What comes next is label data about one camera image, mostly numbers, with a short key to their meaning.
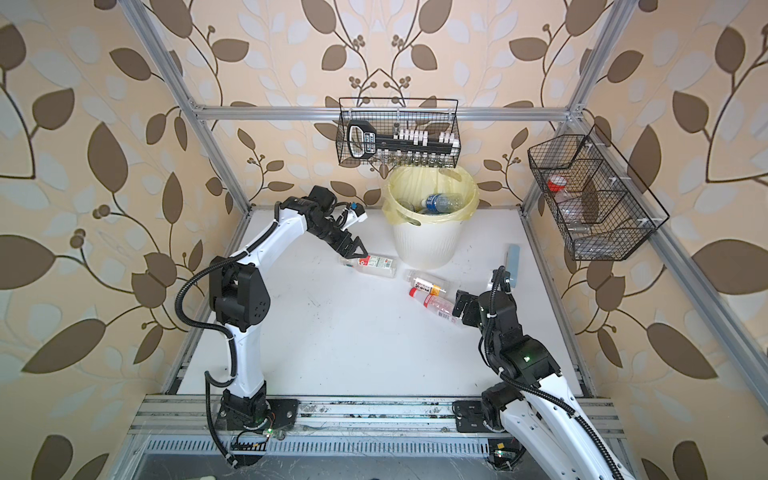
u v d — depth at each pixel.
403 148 0.84
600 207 0.74
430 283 0.94
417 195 1.05
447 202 1.01
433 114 0.91
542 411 0.47
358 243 0.82
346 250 0.81
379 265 0.96
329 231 0.79
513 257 0.99
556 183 0.81
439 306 0.89
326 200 0.78
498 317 0.53
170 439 0.72
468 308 0.66
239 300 0.54
